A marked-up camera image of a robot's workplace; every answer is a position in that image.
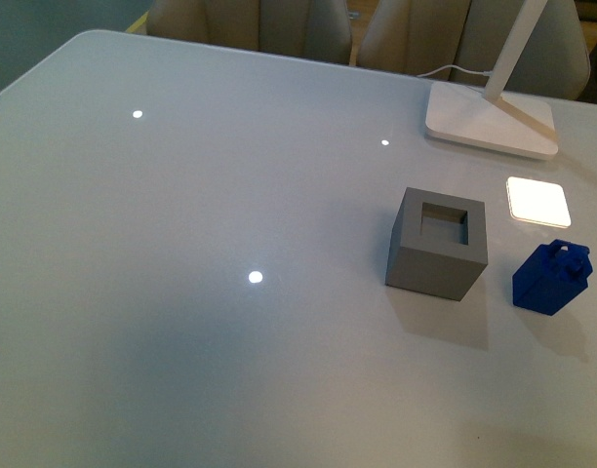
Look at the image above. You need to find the white lamp cable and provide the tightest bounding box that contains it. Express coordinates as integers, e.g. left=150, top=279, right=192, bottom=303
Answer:
left=416, top=64, right=496, bottom=79

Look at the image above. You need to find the beige chair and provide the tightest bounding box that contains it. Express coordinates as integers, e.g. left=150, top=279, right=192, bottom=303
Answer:
left=146, top=0, right=352, bottom=65
left=356, top=0, right=590, bottom=99

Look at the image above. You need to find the blue part with handle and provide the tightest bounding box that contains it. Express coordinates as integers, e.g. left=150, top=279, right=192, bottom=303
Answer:
left=512, top=239, right=593, bottom=316

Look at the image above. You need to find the beige right chair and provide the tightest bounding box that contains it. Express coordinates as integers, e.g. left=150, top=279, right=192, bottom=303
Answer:
left=356, top=0, right=590, bottom=99

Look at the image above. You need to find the gray cube base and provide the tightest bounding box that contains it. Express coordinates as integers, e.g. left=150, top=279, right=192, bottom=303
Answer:
left=385, top=187, right=488, bottom=301

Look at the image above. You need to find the beige left chair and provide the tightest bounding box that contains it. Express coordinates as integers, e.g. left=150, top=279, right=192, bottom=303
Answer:
left=146, top=0, right=352, bottom=65

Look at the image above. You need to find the white desk lamp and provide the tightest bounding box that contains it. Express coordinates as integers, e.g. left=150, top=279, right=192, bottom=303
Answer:
left=425, top=1, right=558, bottom=160

